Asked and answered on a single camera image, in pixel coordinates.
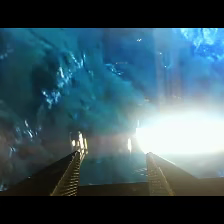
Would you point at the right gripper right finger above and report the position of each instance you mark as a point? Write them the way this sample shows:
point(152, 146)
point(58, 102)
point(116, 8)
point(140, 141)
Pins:
point(166, 180)

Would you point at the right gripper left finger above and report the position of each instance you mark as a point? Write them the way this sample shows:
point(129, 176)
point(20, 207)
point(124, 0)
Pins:
point(56, 180)

